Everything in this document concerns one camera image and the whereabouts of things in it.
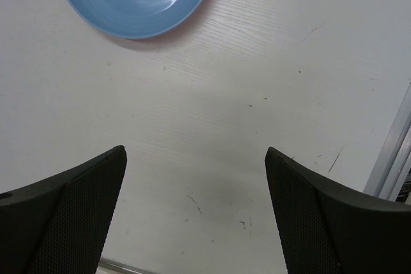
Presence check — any aluminium table frame rail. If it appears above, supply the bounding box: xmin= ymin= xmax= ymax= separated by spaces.
xmin=363 ymin=89 xmax=410 ymax=201

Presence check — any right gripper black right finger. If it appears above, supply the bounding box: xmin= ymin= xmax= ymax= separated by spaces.
xmin=265 ymin=147 xmax=410 ymax=273

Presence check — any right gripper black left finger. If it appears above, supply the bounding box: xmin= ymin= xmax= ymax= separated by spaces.
xmin=1 ymin=146 xmax=127 ymax=273

